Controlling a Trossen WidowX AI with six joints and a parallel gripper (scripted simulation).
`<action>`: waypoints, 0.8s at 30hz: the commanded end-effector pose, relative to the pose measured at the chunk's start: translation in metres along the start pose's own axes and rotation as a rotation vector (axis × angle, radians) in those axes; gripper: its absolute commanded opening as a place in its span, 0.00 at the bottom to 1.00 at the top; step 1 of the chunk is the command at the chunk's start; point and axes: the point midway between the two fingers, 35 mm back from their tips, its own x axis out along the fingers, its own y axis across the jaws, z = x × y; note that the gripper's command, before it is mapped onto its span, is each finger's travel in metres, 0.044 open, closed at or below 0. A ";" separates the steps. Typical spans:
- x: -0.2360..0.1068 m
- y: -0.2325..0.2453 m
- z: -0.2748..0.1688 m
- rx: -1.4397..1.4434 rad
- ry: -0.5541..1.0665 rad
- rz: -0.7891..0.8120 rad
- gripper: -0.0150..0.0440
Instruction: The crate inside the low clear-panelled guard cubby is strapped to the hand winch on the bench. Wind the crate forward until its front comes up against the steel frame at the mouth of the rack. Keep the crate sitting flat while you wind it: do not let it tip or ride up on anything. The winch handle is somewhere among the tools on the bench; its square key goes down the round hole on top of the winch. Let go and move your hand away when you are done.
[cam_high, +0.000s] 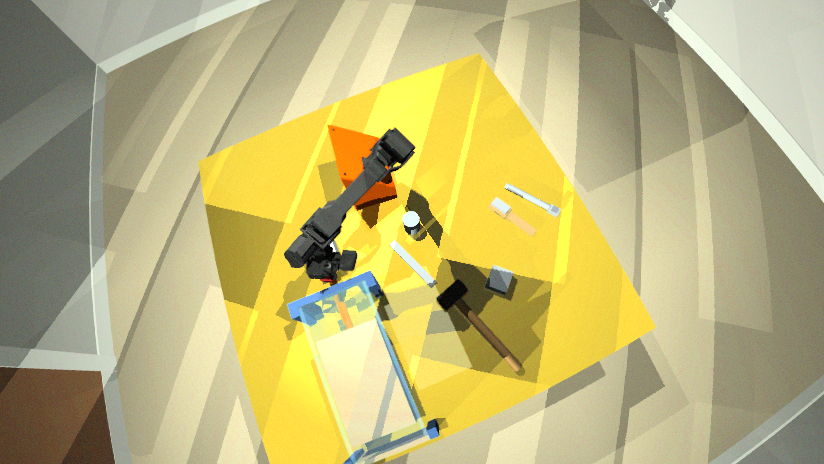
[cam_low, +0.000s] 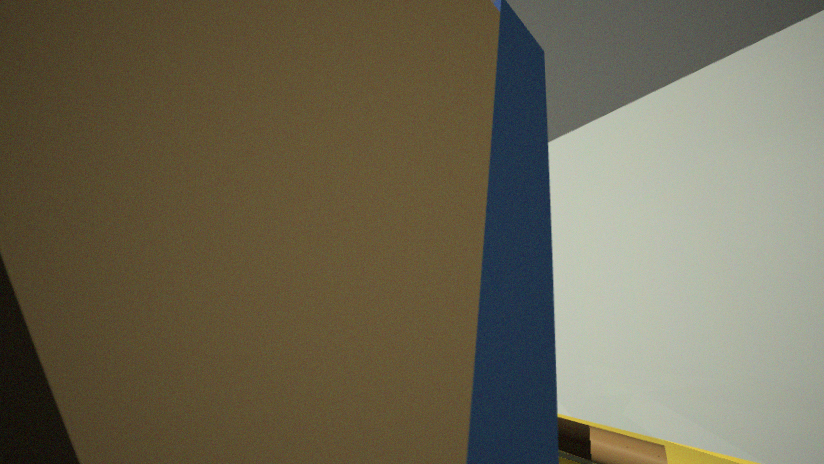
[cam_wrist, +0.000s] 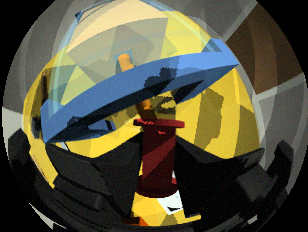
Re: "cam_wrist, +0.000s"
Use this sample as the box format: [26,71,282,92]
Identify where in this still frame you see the wooden-handled hammer with black head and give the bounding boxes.
[38,70,46,131]

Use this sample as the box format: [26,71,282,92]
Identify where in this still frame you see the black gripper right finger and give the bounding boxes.
[174,135,266,218]

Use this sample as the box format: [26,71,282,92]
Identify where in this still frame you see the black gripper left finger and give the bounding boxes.
[45,132,143,221]

